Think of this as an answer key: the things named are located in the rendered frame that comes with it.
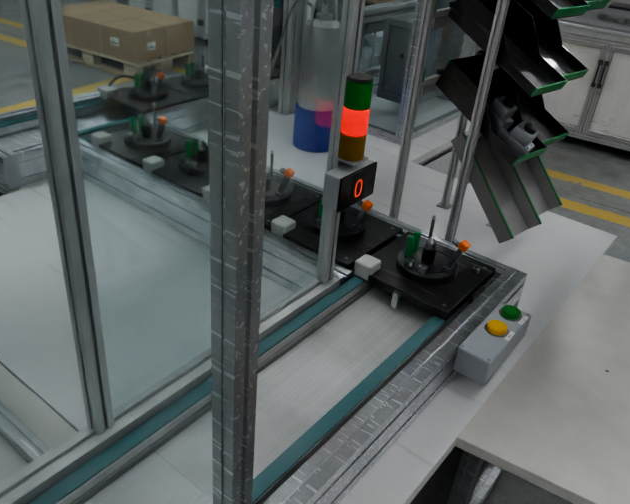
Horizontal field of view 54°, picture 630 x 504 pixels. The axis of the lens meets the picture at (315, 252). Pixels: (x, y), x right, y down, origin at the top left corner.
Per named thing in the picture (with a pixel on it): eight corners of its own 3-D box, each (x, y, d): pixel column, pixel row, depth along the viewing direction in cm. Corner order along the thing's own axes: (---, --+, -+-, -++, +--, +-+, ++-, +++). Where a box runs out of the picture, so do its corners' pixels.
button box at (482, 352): (525, 336, 135) (532, 313, 132) (483, 386, 120) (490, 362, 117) (495, 322, 138) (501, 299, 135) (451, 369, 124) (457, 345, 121)
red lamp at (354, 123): (371, 132, 118) (375, 107, 115) (356, 139, 114) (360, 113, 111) (350, 125, 120) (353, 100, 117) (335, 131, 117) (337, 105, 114)
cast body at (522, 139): (528, 154, 146) (546, 132, 141) (520, 160, 143) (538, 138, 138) (501, 131, 148) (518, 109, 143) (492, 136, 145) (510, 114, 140)
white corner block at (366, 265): (380, 275, 142) (382, 260, 140) (368, 283, 139) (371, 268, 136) (363, 267, 144) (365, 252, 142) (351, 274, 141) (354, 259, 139)
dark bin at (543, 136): (563, 139, 160) (582, 118, 154) (536, 149, 152) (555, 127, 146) (491, 67, 169) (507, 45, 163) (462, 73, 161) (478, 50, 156)
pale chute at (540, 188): (549, 210, 169) (562, 204, 166) (522, 223, 161) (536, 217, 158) (504, 118, 171) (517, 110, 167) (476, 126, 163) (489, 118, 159)
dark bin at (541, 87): (561, 89, 141) (583, 63, 135) (530, 97, 133) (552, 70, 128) (480, 11, 150) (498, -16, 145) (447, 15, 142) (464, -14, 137)
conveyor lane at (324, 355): (485, 305, 150) (494, 271, 145) (242, 548, 92) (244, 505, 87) (386, 260, 165) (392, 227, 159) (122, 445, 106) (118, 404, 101)
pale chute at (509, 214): (528, 229, 159) (542, 223, 155) (498, 244, 151) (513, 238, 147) (481, 130, 160) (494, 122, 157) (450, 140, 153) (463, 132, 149)
